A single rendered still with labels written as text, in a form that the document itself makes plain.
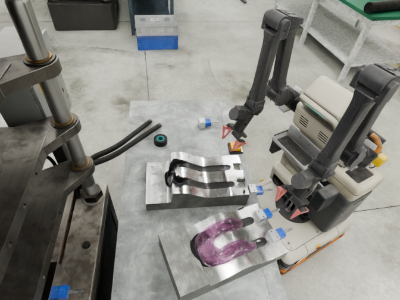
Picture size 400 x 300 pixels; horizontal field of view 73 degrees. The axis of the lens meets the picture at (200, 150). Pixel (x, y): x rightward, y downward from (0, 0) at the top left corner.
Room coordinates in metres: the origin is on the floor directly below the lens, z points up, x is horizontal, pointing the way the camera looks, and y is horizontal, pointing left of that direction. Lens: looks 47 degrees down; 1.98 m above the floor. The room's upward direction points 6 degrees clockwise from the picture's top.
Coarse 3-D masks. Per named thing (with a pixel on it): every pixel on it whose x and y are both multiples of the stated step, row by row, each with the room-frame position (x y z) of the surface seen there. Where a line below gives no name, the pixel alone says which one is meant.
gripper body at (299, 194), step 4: (284, 188) 0.68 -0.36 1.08; (288, 188) 0.68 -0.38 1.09; (292, 188) 0.69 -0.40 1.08; (292, 192) 0.66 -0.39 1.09; (296, 192) 0.65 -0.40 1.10; (300, 192) 0.64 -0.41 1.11; (304, 192) 0.64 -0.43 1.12; (308, 192) 0.65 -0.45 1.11; (296, 196) 0.64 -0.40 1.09; (300, 196) 0.64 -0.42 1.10; (304, 196) 0.64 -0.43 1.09; (300, 200) 0.62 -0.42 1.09; (304, 200) 0.64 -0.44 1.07; (304, 204) 0.61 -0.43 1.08
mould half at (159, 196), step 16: (192, 160) 0.93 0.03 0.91; (208, 160) 0.97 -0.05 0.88; (224, 160) 0.97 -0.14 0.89; (160, 176) 0.84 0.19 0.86; (192, 176) 0.82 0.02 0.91; (208, 176) 0.86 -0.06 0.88; (224, 176) 0.86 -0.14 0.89; (240, 176) 0.87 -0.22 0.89; (160, 192) 0.75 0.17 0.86; (176, 192) 0.71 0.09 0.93; (192, 192) 0.73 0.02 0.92; (208, 192) 0.76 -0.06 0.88; (224, 192) 0.77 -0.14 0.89; (240, 192) 0.77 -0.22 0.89; (160, 208) 0.69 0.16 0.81; (176, 208) 0.70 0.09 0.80
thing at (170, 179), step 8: (176, 160) 0.89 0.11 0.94; (184, 160) 0.90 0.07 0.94; (192, 168) 0.88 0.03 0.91; (200, 168) 0.90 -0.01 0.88; (208, 168) 0.91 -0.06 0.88; (216, 168) 0.92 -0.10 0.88; (224, 168) 0.92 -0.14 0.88; (168, 176) 0.84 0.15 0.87; (176, 176) 0.79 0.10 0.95; (168, 184) 0.78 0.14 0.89; (184, 184) 0.75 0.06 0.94; (192, 184) 0.78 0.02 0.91; (200, 184) 0.80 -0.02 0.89; (208, 184) 0.81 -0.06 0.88; (216, 184) 0.82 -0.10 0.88; (224, 184) 0.82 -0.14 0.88; (232, 184) 0.82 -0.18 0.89
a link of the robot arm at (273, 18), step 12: (276, 12) 1.06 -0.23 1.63; (288, 12) 1.10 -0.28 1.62; (276, 24) 1.02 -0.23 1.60; (300, 24) 1.08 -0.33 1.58; (288, 36) 1.07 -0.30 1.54; (288, 48) 1.09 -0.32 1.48; (276, 60) 1.10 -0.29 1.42; (288, 60) 1.10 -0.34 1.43; (276, 72) 1.10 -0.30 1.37; (276, 84) 1.09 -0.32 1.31; (288, 96) 1.10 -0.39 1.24
